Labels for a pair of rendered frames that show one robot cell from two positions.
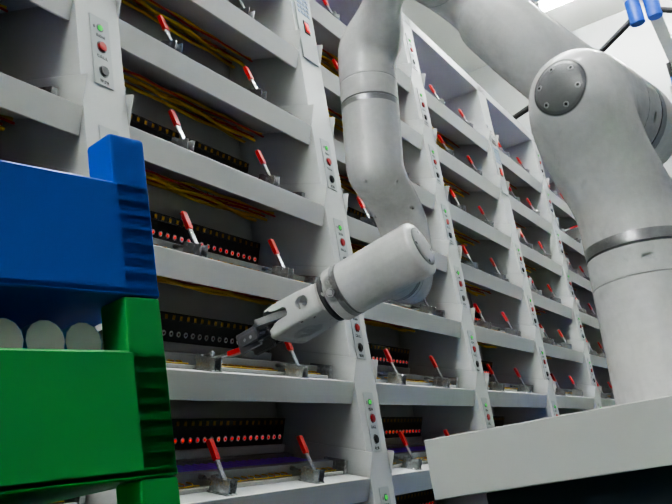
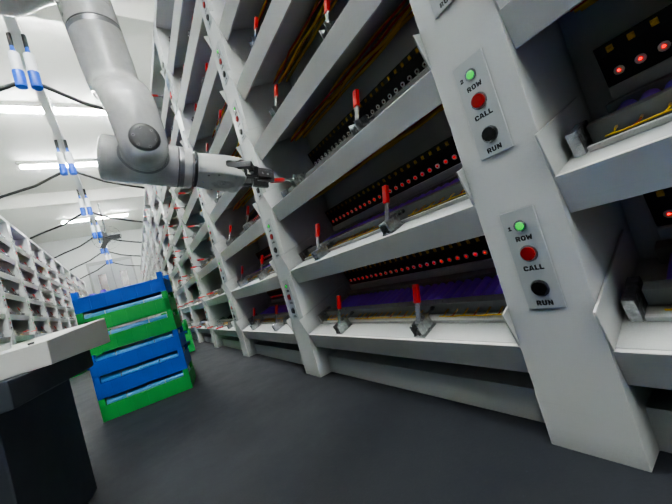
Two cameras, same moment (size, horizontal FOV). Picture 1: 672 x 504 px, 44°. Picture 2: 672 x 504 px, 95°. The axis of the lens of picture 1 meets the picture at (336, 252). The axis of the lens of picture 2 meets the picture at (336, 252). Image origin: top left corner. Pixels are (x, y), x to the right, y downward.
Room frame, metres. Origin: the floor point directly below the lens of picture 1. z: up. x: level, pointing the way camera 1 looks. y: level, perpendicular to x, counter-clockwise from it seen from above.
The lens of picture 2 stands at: (1.75, -0.45, 0.30)
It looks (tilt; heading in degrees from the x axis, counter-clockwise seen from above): 2 degrees up; 118
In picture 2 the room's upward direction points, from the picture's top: 17 degrees counter-clockwise
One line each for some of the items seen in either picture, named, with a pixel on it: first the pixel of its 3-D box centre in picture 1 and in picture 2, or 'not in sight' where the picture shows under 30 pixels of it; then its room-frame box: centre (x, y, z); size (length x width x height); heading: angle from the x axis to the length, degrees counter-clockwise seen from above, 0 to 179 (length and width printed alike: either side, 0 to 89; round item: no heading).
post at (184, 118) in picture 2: not in sight; (218, 186); (0.58, 0.72, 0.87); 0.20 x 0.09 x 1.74; 62
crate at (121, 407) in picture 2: not in sight; (152, 387); (0.39, 0.26, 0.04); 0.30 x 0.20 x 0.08; 51
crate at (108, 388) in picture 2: not in sight; (147, 368); (0.39, 0.26, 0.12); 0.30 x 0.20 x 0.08; 51
